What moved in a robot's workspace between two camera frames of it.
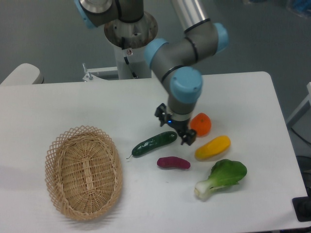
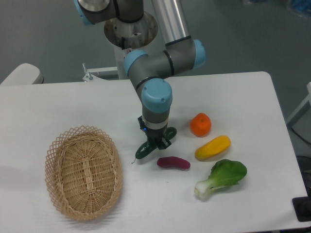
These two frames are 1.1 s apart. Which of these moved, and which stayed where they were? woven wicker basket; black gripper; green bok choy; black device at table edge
Moved: black gripper
Stayed: green bok choy; black device at table edge; woven wicker basket
